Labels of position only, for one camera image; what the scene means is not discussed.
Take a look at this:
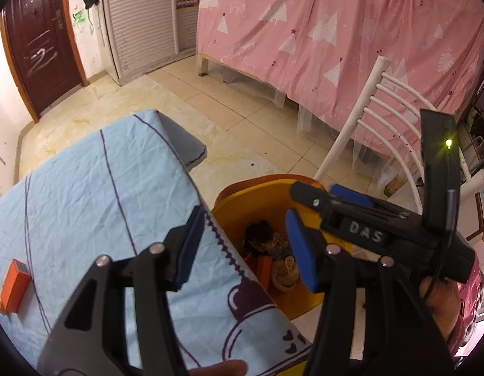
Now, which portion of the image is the beige wrapper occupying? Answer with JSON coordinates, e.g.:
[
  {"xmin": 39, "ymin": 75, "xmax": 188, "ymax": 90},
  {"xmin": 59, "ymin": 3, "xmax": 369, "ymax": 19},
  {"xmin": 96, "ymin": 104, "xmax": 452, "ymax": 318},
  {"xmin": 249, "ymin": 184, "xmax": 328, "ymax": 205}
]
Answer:
[{"xmin": 270, "ymin": 256, "xmax": 301, "ymax": 292}]

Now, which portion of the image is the white metal chair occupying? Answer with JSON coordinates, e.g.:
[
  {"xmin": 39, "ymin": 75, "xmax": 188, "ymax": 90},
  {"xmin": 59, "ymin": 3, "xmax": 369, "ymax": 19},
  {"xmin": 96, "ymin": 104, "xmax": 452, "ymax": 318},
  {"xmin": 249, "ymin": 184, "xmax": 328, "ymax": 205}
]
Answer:
[{"xmin": 312, "ymin": 55, "xmax": 484, "ymax": 213}]

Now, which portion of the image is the person's left hand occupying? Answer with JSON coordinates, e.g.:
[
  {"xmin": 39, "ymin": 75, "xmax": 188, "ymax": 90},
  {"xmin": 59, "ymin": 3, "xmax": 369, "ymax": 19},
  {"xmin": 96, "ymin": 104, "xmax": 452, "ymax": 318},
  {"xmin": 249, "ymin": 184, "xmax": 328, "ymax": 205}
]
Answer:
[{"xmin": 187, "ymin": 360, "xmax": 249, "ymax": 376}]

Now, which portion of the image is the white slatted wardrobe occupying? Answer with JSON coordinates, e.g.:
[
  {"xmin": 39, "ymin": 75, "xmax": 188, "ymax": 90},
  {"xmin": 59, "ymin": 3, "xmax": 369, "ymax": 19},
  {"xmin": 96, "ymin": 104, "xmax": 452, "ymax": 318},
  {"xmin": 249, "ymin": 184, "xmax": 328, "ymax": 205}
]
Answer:
[{"xmin": 97, "ymin": 0, "xmax": 199, "ymax": 86}]

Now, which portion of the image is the person's right forearm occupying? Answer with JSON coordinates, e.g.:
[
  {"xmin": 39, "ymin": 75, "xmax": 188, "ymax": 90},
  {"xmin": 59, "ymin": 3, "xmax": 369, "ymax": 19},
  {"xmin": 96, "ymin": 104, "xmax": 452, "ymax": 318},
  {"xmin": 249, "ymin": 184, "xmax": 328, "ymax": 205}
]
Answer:
[{"xmin": 447, "ymin": 251, "xmax": 484, "ymax": 358}]

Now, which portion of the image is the person's right hand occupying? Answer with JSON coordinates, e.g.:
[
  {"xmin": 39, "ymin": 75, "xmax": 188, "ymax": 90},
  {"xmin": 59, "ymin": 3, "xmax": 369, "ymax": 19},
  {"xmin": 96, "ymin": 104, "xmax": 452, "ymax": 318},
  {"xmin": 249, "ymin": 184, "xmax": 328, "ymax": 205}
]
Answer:
[{"xmin": 419, "ymin": 275, "xmax": 462, "ymax": 346}]

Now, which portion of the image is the dark cluttered shelf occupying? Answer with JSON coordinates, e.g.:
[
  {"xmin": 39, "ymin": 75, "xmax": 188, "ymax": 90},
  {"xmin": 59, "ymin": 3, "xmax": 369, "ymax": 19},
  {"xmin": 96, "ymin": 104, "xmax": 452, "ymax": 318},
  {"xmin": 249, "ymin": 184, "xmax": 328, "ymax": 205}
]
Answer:
[{"xmin": 455, "ymin": 39, "xmax": 484, "ymax": 183}]

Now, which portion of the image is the brown door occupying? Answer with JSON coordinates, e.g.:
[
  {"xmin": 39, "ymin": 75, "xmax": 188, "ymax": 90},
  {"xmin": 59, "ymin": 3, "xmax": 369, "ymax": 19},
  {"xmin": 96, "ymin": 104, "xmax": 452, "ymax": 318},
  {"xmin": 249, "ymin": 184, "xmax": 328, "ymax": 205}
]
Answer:
[{"xmin": 0, "ymin": 0, "xmax": 88, "ymax": 123}]

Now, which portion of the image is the light blue printed cloth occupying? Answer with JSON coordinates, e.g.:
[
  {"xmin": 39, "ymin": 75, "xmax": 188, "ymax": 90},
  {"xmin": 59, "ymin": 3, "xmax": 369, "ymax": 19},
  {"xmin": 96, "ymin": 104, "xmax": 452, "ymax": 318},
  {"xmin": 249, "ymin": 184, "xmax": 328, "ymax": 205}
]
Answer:
[{"xmin": 0, "ymin": 110, "xmax": 317, "ymax": 376}]

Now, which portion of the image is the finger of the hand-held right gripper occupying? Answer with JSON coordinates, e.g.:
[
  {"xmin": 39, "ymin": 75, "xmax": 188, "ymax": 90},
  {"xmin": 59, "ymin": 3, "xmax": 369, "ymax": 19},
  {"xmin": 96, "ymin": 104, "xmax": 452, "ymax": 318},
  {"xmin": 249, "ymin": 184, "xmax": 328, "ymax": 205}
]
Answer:
[
  {"xmin": 291, "ymin": 182, "xmax": 333, "ymax": 220},
  {"xmin": 330, "ymin": 184, "xmax": 374, "ymax": 209}
]

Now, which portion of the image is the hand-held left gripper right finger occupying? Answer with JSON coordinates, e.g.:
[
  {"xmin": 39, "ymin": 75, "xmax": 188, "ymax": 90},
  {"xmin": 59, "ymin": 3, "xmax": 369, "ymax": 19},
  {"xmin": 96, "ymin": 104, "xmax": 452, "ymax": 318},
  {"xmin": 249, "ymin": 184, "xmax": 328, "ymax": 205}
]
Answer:
[{"xmin": 285, "ymin": 209, "xmax": 456, "ymax": 376}]

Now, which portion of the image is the pink tree print sheet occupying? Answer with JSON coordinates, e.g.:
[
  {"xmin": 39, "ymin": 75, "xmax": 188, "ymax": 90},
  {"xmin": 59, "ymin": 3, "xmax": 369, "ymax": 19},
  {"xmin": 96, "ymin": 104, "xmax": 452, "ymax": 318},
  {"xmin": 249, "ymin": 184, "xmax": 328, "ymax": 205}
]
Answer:
[{"xmin": 197, "ymin": 0, "xmax": 484, "ymax": 159}]

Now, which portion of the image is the yellow bin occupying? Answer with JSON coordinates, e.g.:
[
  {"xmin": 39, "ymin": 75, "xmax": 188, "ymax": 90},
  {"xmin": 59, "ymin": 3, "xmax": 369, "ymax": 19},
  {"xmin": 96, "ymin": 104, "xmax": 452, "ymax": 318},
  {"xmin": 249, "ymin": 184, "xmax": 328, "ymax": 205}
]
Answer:
[{"xmin": 211, "ymin": 174, "xmax": 368, "ymax": 322}]

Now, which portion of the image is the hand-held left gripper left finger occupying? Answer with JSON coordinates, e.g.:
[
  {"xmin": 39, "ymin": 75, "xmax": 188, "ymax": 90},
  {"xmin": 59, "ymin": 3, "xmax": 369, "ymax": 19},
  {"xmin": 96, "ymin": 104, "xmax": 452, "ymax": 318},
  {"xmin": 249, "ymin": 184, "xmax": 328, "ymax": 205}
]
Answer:
[{"xmin": 37, "ymin": 206, "xmax": 206, "ymax": 376}]

